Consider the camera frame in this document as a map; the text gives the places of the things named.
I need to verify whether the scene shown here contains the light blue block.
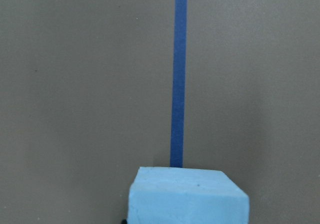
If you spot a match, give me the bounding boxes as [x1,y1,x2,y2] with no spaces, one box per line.
[126,167,250,223]

